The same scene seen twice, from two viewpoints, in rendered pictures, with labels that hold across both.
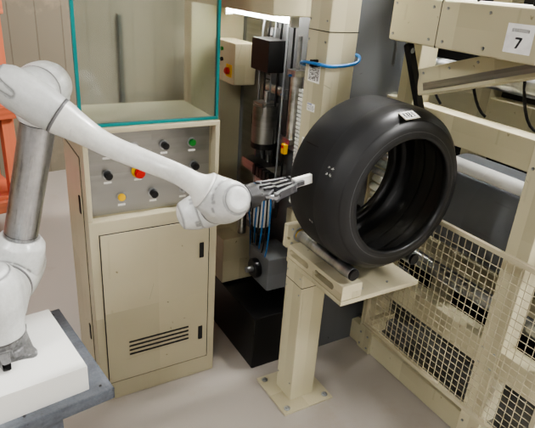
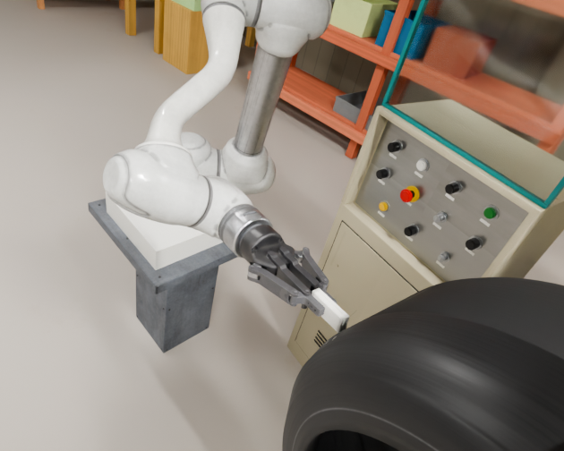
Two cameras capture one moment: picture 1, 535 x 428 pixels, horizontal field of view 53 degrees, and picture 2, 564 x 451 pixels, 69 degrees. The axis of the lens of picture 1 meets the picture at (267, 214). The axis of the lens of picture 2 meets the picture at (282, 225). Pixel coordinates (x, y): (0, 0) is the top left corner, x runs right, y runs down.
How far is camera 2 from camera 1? 1.47 m
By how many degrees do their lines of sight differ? 66
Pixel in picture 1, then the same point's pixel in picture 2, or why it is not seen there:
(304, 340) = not seen: outside the picture
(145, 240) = (371, 265)
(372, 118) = (487, 353)
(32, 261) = (230, 166)
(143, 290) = (347, 305)
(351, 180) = (314, 388)
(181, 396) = not seen: hidden behind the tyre
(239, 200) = (110, 178)
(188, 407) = not seen: hidden behind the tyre
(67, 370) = (150, 240)
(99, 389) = (155, 276)
